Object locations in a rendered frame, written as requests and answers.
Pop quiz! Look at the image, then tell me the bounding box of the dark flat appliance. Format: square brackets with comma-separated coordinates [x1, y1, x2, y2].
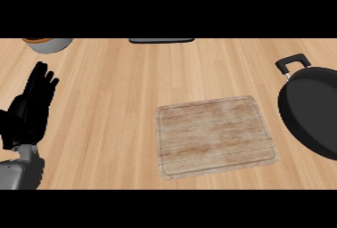
[126, 37, 196, 45]

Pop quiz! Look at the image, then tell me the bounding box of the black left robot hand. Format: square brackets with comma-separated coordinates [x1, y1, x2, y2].
[0, 61, 60, 151]

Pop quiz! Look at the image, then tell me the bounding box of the grey bowl with brown contents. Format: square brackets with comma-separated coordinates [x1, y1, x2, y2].
[20, 37, 75, 55]

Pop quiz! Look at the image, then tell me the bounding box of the black pot with handle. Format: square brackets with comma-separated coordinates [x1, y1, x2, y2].
[273, 53, 337, 161]

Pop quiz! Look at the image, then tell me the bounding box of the wooden cutting board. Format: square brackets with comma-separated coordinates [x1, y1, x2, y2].
[153, 94, 280, 181]

